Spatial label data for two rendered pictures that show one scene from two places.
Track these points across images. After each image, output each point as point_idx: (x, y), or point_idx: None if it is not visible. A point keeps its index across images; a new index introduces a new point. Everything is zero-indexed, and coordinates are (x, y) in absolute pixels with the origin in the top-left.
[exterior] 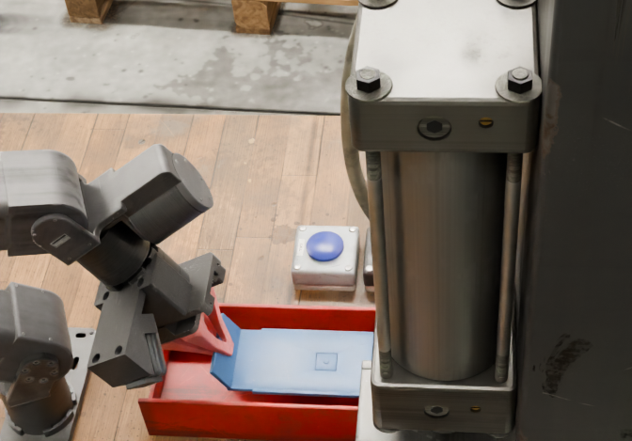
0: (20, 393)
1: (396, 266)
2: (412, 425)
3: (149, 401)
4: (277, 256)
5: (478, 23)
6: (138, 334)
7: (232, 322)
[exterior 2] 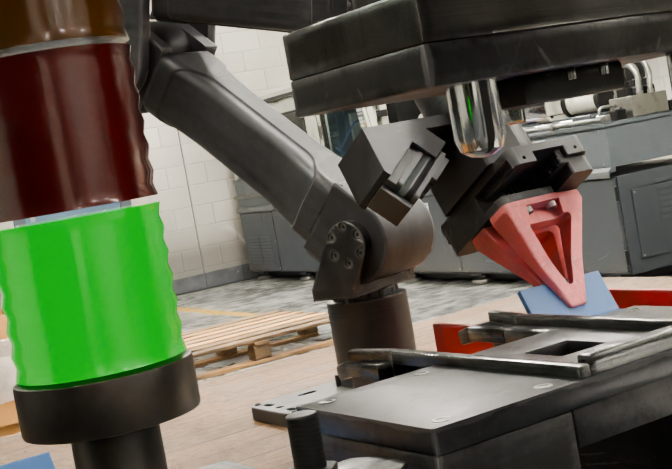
0: (325, 278)
1: None
2: None
3: (442, 323)
4: None
5: None
6: (402, 134)
7: (608, 290)
